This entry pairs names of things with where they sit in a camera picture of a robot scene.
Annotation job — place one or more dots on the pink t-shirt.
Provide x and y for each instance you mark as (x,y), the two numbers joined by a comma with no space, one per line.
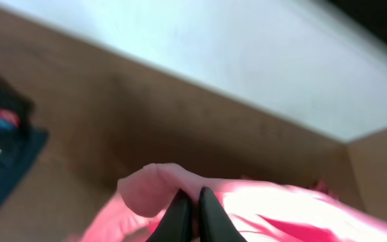
(259,210)

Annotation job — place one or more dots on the navy blue folded t-shirt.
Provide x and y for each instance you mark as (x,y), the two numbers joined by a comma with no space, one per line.
(17,158)

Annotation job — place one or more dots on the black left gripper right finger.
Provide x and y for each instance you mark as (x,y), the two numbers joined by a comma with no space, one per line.
(214,223)

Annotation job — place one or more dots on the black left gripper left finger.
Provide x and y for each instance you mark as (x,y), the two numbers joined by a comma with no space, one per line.
(176,224)

